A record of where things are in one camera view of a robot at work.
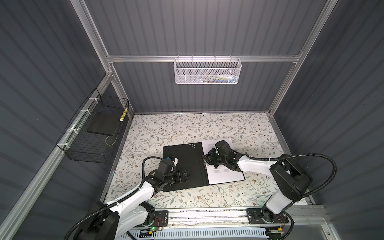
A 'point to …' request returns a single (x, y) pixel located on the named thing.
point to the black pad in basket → (105, 123)
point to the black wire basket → (90, 136)
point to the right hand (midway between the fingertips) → (202, 157)
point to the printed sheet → (223, 173)
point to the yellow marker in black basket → (124, 114)
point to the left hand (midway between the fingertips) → (185, 175)
